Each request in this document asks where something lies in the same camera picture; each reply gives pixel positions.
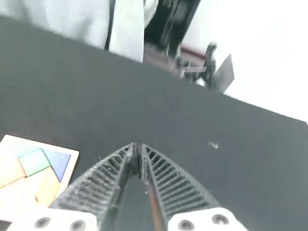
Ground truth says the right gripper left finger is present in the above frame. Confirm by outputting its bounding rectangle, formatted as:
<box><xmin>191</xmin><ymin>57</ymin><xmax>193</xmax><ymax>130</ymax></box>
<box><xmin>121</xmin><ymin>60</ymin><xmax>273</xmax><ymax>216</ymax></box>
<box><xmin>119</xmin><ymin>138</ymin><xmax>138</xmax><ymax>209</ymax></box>
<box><xmin>9</xmin><ymin>142</ymin><xmax>140</xmax><ymax>231</ymax></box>

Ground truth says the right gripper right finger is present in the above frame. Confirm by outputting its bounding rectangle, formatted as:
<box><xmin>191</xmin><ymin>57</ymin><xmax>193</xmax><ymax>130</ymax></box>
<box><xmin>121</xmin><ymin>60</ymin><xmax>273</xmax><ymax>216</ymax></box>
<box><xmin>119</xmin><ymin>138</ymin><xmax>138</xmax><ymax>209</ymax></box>
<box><xmin>140</xmin><ymin>143</ymin><xmax>249</xmax><ymax>231</ymax></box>

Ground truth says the square wooden tray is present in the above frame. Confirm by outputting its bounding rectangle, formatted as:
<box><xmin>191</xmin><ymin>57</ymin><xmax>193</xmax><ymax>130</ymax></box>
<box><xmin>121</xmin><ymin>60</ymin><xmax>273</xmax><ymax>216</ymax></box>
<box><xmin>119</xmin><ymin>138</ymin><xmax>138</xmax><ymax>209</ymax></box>
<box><xmin>0</xmin><ymin>134</ymin><xmax>80</xmax><ymax>210</ymax></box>

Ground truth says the blue triangle tangram piece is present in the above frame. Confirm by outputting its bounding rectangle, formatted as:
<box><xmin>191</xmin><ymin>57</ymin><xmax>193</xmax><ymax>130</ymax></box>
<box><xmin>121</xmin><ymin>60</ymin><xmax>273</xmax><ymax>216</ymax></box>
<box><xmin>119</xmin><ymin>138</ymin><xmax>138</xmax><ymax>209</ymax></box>
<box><xmin>43</xmin><ymin>149</ymin><xmax>72</xmax><ymax>184</ymax></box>

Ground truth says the orange tangram piece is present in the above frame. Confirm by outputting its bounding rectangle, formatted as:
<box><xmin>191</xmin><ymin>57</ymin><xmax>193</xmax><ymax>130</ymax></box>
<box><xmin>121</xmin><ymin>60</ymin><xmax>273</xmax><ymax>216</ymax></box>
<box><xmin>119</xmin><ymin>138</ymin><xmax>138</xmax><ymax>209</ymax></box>
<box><xmin>35</xmin><ymin>167</ymin><xmax>61</xmax><ymax>208</ymax></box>

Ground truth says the green square tangram piece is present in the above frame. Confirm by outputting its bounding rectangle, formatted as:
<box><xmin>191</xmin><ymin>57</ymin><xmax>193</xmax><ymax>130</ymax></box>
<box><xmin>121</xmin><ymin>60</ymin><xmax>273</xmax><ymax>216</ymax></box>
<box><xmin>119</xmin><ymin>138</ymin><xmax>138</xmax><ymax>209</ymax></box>
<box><xmin>17</xmin><ymin>149</ymin><xmax>53</xmax><ymax>179</ymax></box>

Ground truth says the cyan tangram piece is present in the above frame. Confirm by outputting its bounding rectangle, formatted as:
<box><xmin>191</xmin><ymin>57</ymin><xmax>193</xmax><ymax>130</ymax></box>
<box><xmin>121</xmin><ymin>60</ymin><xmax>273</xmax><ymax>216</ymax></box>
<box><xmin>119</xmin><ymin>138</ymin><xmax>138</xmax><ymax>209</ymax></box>
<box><xmin>0</xmin><ymin>143</ymin><xmax>42</xmax><ymax>159</ymax></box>

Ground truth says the pink tangram piece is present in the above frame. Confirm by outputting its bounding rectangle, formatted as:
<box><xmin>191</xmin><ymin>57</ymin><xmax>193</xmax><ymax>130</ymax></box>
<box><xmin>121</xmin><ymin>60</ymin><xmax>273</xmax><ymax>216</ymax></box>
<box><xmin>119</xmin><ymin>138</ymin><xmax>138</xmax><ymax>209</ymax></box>
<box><xmin>0</xmin><ymin>155</ymin><xmax>27</xmax><ymax>190</ymax></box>

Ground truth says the person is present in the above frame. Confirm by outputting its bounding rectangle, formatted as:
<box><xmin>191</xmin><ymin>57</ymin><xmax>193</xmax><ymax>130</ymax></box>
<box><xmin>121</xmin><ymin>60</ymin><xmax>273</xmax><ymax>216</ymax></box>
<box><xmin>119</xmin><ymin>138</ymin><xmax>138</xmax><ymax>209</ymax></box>
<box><xmin>0</xmin><ymin>0</ymin><xmax>156</xmax><ymax>64</ymax></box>

